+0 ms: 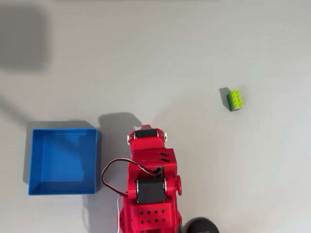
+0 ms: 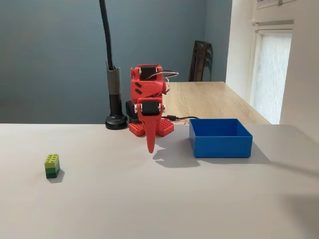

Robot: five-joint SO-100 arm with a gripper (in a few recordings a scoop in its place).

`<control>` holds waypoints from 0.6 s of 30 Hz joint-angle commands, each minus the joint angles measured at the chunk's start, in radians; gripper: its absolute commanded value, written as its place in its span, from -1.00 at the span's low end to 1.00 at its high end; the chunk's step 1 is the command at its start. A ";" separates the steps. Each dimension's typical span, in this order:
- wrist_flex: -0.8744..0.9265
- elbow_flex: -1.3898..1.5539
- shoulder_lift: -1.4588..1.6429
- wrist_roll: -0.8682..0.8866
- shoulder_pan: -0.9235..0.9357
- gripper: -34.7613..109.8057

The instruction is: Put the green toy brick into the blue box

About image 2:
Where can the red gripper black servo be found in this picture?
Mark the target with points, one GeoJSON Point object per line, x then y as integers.
{"type": "Point", "coordinates": [149, 108]}

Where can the green lego brick stack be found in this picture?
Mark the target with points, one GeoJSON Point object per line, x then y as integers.
{"type": "Point", "coordinates": [52, 165]}

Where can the red robot arm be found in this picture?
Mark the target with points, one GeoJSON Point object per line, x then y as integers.
{"type": "Point", "coordinates": [147, 85]}

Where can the red perforated robot base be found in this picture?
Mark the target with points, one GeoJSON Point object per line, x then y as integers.
{"type": "Point", "coordinates": [165, 127]}

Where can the blue plastic bin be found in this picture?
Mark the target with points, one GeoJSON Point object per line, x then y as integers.
{"type": "Point", "coordinates": [221, 147]}

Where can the black gooseneck stand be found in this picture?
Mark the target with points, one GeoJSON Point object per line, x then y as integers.
{"type": "Point", "coordinates": [115, 119]}

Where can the grey stand sleeve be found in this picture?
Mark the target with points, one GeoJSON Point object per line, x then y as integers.
{"type": "Point", "coordinates": [114, 79]}

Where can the dark wooden chair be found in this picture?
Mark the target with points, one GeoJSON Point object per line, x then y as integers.
{"type": "Point", "coordinates": [200, 62]}

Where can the white framed window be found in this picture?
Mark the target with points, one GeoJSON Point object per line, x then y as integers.
{"type": "Point", "coordinates": [271, 74]}

